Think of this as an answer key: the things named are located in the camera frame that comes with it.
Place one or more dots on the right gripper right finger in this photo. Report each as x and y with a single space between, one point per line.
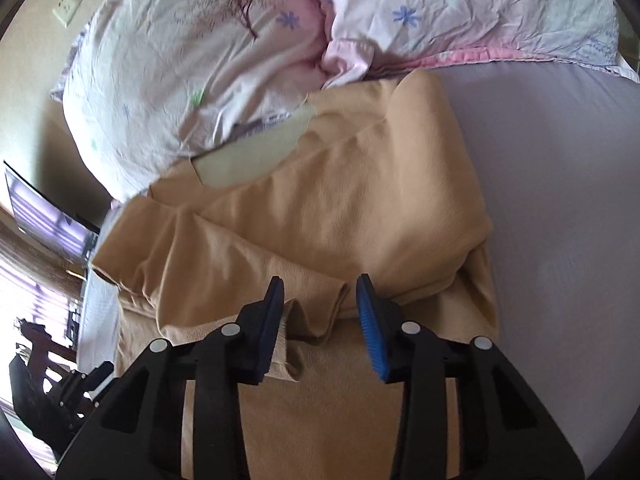
505 431

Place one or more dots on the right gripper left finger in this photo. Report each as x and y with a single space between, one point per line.
135 432

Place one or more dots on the tan shirt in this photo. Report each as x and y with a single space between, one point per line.
379 184

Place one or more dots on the dark wooden chair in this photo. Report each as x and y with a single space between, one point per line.
39 387

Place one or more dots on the brown window curtain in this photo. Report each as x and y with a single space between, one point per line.
44 270

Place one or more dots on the glass side table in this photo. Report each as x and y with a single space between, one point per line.
69 236

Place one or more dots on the lavender bed sheet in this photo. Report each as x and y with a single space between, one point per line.
555 148

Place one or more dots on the white tree-print pillow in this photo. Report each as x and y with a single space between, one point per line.
150 82

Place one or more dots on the pink flower-print pillow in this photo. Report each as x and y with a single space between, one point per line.
372 38

